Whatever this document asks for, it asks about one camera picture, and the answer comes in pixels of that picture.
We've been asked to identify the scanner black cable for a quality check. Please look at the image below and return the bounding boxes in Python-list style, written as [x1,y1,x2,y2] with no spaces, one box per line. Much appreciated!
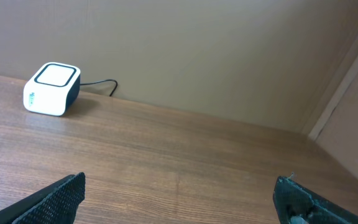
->
[79,78,119,97]

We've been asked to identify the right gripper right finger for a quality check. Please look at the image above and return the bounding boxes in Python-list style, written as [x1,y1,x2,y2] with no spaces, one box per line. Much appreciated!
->
[273,176,358,224]

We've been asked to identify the white barcode scanner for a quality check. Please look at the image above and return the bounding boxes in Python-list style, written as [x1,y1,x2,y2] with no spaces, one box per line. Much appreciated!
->
[23,62,81,116]

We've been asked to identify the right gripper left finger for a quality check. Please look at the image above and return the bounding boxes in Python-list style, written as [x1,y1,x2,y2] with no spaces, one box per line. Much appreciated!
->
[0,172,86,224]

